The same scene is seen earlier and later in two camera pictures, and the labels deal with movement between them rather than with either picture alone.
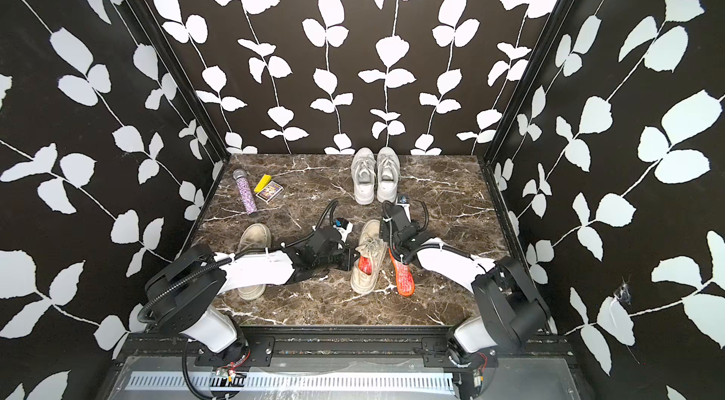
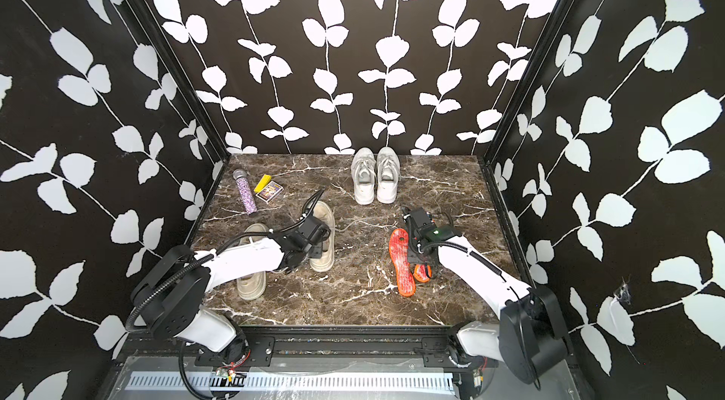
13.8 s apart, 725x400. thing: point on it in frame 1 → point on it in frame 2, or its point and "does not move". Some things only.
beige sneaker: (255, 236) does not move
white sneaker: (363, 168) does not move
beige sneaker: (371, 246) → (326, 262)
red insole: (365, 265) → (423, 273)
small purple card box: (270, 191) does not move
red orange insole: (405, 276) does not move
